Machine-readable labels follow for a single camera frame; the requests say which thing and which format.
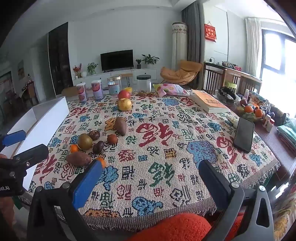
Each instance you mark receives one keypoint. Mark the pink and yellow snack bag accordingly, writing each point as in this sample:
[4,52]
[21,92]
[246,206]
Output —
[172,90]

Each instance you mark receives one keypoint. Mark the white television cabinet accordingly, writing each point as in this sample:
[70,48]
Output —
[101,77]

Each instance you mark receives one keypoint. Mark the red wall hanging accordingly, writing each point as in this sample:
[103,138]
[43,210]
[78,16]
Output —
[210,32]

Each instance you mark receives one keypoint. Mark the folded teal cloth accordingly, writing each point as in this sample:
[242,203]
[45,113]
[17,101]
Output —
[286,134]

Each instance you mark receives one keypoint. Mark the floral printed cloth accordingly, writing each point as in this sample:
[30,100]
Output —
[285,215]

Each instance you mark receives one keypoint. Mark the black smartphone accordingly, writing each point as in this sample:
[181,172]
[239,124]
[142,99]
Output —
[244,134]

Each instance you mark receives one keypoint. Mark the person's left forearm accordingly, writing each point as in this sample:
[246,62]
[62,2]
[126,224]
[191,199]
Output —
[8,210]

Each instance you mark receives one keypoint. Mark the covered standing air conditioner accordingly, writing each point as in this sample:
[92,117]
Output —
[179,41]

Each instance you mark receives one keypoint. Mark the grey curtain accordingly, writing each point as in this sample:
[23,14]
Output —
[193,32]

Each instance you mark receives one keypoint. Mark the blue labelled glass jar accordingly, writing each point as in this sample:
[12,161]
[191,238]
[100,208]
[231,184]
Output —
[114,86]

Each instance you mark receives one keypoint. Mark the red fuzzy clothing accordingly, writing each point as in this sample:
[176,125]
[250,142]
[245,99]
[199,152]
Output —
[175,228]

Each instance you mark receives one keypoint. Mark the small white bottles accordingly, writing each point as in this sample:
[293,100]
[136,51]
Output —
[269,121]

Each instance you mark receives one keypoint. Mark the pink labelled can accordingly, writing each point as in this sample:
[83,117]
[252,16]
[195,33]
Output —
[97,90]
[82,92]

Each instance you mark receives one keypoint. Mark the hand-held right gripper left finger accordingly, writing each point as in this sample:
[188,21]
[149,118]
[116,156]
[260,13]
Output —
[86,184]

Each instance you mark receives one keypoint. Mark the lime green stool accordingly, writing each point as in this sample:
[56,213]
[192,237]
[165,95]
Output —
[230,84]

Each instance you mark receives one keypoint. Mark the small yellow cup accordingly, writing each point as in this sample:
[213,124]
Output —
[128,90]

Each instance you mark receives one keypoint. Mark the brown water chestnut on cloth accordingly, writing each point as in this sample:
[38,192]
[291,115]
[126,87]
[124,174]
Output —
[112,139]

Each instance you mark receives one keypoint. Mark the small glass bottle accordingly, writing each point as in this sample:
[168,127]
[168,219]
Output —
[232,120]

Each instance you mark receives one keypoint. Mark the purple sweet potato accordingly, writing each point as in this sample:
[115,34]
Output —
[120,126]
[78,159]

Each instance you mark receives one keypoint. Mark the black lidded glass jar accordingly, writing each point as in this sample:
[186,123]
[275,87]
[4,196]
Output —
[143,83]

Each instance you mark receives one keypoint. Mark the brownish green round pear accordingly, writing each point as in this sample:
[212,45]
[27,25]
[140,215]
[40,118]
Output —
[84,141]

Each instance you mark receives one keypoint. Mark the white curtain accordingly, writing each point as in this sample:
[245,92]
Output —
[253,46]

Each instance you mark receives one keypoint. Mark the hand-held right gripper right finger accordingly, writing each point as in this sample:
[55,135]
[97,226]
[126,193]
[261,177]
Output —
[211,185]

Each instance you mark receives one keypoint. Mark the green potted plant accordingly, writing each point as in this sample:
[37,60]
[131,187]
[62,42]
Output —
[92,67]

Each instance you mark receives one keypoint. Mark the basket of cosmetics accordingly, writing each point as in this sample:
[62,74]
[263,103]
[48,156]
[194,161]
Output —
[227,94]

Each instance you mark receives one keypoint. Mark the wooden stool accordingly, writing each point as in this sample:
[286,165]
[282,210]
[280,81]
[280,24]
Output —
[127,75]

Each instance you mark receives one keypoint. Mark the small orange tangerine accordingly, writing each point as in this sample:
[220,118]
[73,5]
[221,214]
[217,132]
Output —
[102,161]
[74,148]

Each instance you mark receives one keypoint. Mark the black television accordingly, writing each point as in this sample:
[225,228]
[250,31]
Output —
[116,59]

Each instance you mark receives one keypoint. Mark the red apple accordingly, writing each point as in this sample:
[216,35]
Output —
[124,94]

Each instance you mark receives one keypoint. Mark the round white vase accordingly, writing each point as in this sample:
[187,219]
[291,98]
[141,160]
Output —
[84,74]

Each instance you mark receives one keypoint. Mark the yellow pear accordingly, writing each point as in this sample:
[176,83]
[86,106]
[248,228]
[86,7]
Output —
[124,104]

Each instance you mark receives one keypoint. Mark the red flowers in vase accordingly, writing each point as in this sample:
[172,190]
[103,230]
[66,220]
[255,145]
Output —
[77,69]

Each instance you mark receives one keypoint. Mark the large leafy potted plant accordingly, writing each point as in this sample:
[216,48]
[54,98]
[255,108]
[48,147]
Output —
[150,59]

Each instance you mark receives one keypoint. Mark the window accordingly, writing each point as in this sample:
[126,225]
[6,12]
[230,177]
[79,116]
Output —
[277,60]

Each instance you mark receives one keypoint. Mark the orange lounge chair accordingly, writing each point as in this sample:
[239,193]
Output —
[178,73]

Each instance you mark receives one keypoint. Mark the orange in bowl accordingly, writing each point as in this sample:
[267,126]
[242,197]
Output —
[258,112]
[248,109]

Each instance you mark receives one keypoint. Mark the orange covered book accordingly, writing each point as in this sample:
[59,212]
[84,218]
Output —
[209,100]

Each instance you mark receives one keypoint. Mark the dark red fruit in bowl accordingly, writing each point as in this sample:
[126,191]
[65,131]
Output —
[242,102]

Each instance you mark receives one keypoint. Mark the small dark potted plant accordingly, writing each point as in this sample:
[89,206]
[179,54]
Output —
[138,62]

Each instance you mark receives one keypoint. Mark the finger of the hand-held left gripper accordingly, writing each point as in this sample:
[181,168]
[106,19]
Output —
[14,138]
[32,154]

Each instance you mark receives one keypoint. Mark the printed woven tablecloth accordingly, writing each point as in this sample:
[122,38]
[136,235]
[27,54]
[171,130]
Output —
[161,162]

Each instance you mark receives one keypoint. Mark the glass fruit bowl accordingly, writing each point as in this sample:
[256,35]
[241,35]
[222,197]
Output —
[247,117]

